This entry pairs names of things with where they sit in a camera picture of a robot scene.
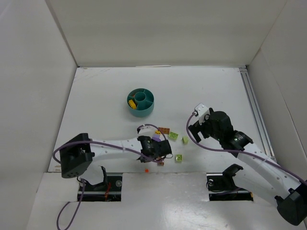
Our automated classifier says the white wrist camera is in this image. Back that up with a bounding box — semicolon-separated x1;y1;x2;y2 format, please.
137;125;156;137
194;103;210;125

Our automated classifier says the brown lego plate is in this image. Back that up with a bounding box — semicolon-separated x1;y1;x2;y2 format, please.
158;127;170;135

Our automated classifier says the purple arch lego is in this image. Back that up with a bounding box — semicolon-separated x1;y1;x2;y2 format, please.
152;134;161;142

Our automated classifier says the aluminium rail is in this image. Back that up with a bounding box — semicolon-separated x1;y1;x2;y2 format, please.
239;68;275;158

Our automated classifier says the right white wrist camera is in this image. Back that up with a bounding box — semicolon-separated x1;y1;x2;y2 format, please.
194;103;210;125

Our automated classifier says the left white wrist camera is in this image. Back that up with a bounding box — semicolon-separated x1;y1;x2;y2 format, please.
137;125;156;137

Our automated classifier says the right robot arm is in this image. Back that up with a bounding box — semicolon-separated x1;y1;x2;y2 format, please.
186;104;307;226

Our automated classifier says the green lego brick lower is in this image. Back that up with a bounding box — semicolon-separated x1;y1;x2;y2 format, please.
175;154;183;163

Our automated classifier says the teal divided round container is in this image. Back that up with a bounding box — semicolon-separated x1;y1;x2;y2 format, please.
127;88;154;118

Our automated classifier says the green lego brick 2x2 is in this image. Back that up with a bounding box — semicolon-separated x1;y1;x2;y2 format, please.
168;131;178;141

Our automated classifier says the light green lego slope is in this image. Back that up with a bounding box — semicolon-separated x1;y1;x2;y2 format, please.
182;136;189;145

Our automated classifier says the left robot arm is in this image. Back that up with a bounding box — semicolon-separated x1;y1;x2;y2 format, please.
53;133;172;185

